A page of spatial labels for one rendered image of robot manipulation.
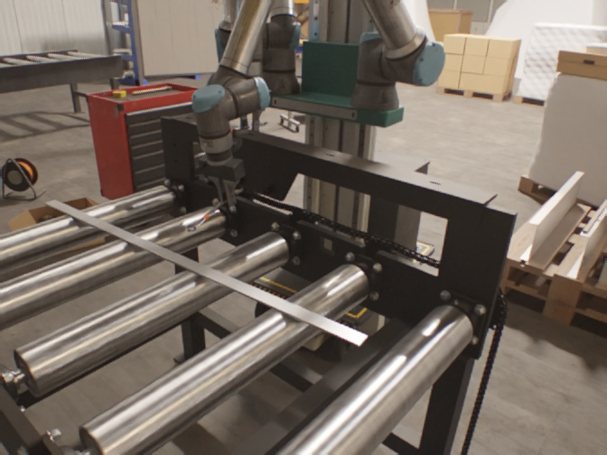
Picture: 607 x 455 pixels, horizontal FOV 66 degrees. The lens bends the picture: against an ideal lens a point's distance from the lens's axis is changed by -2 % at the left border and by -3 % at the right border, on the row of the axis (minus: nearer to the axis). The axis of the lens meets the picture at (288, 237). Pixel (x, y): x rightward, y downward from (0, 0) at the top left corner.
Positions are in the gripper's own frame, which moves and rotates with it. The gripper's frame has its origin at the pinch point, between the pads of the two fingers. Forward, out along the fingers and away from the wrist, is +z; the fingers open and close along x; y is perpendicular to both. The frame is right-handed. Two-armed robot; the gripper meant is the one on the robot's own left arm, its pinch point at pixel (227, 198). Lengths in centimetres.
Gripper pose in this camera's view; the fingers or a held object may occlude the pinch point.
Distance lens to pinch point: 148.7
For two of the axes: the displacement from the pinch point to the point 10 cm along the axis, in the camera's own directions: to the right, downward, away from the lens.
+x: 8.6, 2.4, -4.5
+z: 0.9, 7.9, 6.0
